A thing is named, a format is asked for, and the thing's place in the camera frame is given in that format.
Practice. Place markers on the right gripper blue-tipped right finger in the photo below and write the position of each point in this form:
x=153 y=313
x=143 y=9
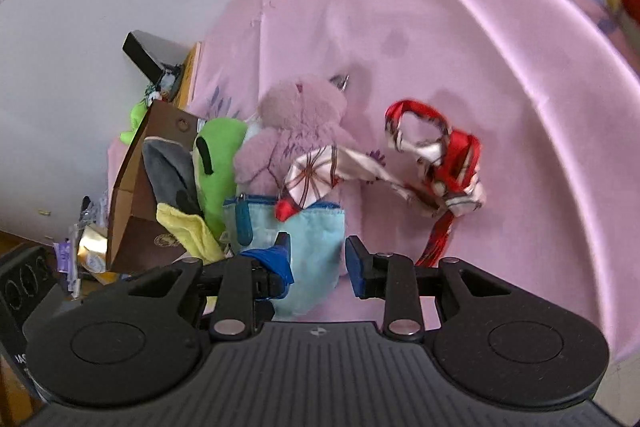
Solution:
x=392 y=278

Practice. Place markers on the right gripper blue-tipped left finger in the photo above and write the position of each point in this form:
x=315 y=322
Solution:
x=245 y=286

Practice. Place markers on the light blue zipper pouch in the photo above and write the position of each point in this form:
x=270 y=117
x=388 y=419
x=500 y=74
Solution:
x=317 y=236

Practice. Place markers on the red white patterned scarf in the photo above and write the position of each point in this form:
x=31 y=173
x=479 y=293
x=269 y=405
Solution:
x=449 y=185

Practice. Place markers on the green plush toy with face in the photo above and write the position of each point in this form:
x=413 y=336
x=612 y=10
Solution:
x=214 y=148

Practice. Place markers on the yellow cloth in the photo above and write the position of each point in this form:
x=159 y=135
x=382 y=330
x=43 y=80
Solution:
x=192 y=233

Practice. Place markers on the brown cardboard box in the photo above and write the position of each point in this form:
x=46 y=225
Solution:
x=135 y=240

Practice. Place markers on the grey cloth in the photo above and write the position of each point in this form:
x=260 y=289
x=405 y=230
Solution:
x=170 y=170

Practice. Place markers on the yellow tissue pack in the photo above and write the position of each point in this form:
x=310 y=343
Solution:
x=92 y=254

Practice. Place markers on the pink plush bear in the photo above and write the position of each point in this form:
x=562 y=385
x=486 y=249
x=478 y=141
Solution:
x=296 y=117

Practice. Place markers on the lime green plush toy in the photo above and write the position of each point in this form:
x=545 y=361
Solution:
x=135 y=118

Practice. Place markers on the black speaker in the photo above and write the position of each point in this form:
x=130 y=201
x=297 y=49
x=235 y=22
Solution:
x=26 y=278

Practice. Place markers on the yellow cardboard box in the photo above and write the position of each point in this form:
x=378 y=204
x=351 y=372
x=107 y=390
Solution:
x=189 y=71

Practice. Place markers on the black rectangular box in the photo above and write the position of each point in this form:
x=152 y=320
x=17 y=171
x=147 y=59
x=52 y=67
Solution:
x=154 y=56

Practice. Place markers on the pink floral bed sheet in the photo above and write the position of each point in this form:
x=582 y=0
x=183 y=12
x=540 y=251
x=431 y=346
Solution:
x=554 y=104

